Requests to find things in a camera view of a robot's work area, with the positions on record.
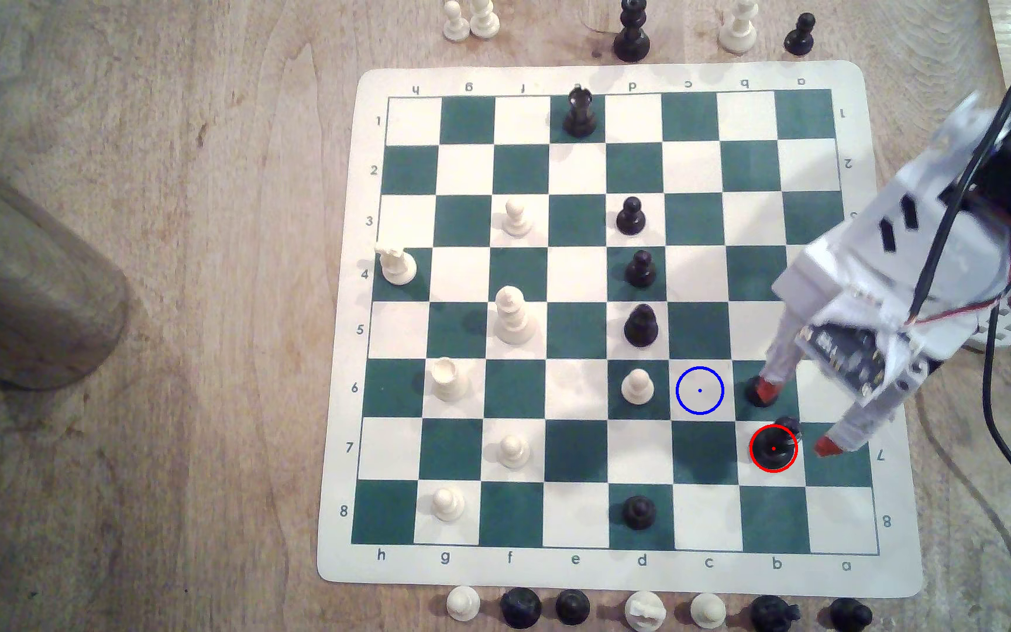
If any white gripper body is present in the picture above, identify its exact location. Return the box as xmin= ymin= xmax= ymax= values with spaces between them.
xmin=773 ymin=171 xmax=1011 ymax=391

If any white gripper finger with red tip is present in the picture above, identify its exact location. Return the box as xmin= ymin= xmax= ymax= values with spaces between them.
xmin=814 ymin=369 xmax=924 ymax=458
xmin=751 ymin=307 xmax=810 ymax=407

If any tall black chess piece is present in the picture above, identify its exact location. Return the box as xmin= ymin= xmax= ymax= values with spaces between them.
xmin=613 ymin=0 xmax=652 ymax=63
xmin=751 ymin=415 xmax=802 ymax=472

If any black chess bishop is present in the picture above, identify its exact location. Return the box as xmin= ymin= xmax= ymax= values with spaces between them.
xmin=623 ymin=304 xmax=660 ymax=347

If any black chess knight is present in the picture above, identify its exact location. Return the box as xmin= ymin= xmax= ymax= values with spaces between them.
xmin=750 ymin=595 xmax=802 ymax=632

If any green and white chess mat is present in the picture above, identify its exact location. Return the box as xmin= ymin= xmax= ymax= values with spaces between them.
xmin=316 ymin=60 xmax=925 ymax=600

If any tall white chess piece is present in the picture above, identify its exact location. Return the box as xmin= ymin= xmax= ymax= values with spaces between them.
xmin=494 ymin=285 xmax=539 ymax=346

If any white chess knight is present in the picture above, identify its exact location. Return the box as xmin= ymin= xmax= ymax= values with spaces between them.
xmin=625 ymin=590 xmax=668 ymax=632
xmin=376 ymin=243 xmax=419 ymax=287

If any black chess rook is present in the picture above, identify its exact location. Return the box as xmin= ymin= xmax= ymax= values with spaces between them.
xmin=562 ymin=85 xmax=599 ymax=139

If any white chess rook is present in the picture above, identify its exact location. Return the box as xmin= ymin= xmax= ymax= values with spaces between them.
xmin=429 ymin=356 xmax=472 ymax=404

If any camera circuit board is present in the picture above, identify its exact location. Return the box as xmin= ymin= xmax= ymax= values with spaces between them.
xmin=797 ymin=318 xmax=906 ymax=398

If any red and white wire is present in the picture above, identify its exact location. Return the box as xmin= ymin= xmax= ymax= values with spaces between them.
xmin=900 ymin=206 xmax=1011 ymax=328

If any brown cylindrical post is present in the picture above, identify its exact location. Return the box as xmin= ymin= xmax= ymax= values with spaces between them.
xmin=0 ymin=132 xmax=131 ymax=393

